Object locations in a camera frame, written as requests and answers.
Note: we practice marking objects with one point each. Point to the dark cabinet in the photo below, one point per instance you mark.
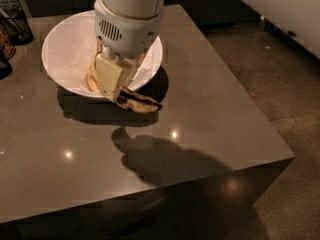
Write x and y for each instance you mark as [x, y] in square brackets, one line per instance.
[202, 12]

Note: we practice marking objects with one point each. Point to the brown object at left edge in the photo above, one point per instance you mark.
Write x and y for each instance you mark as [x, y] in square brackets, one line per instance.
[7, 51]

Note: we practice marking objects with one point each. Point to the black wire basket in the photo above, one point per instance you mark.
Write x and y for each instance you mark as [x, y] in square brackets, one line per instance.
[16, 26]

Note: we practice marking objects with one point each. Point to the spotted banana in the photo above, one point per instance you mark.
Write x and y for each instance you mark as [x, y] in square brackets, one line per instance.
[90, 77]
[135, 102]

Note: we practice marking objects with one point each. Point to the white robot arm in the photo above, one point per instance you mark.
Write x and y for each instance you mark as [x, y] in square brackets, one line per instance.
[300, 17]

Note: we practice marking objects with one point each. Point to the white paper liner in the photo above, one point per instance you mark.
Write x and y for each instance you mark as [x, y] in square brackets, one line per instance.
[84, 47]

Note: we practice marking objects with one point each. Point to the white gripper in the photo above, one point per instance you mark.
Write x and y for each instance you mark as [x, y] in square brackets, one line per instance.
[128, 37]

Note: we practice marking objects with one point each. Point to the white bowl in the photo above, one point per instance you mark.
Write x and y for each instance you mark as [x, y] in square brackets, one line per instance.
[56, 52]

